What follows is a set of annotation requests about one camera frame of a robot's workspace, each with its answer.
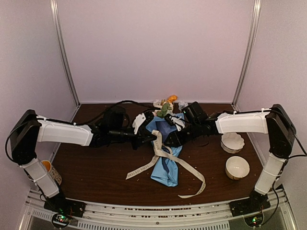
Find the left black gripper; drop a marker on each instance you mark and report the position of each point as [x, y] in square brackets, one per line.
[141, 138]

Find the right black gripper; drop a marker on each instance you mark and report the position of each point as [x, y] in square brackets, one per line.
[177, 141]

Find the light blue fake flower stem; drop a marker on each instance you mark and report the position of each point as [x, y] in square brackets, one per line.
[182, 105]

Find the cream rose fake flower stem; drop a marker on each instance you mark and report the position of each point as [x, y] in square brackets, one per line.
[164, 107]

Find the orange fake flower stem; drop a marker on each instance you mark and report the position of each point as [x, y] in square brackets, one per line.
[171, 99]

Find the beige printed ribbon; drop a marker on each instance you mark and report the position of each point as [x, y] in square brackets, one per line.
[160, 150]

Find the blue wrapping paper sheet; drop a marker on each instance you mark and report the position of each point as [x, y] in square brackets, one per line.
[165, 170]

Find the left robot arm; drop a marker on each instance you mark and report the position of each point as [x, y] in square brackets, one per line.
[32, 131]

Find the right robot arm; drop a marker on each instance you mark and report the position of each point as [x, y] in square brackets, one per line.
[273, 121]

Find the scalloped white bowl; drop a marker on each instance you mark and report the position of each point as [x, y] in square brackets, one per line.
[232, 142]

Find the round white bowl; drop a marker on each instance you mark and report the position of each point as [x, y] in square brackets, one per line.
[237, 168]

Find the patterned cup orange inside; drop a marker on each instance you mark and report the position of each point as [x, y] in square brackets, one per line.
[52, 171]

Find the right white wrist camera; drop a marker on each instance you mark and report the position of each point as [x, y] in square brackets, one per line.
[176, 121]

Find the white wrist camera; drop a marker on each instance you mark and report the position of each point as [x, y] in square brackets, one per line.
[176, 121]
[138, 121]

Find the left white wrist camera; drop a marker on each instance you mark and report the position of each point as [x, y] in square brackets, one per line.
[138, 121]

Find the front aluminium rail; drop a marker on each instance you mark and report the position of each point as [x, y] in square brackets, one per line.
[211, 216]

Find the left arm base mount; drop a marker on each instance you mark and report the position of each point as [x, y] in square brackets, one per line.
[67, 207]

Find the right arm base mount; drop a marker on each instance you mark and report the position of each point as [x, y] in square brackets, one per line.
[246, 206]

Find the right aluminium frame post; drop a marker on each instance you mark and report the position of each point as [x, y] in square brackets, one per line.
[248, 53]

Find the aluminium frame post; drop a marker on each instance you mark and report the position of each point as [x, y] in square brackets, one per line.
[248, 53]
[62, 49]

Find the left aluminium frame post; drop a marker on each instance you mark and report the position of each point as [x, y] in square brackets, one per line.
[62, 49]

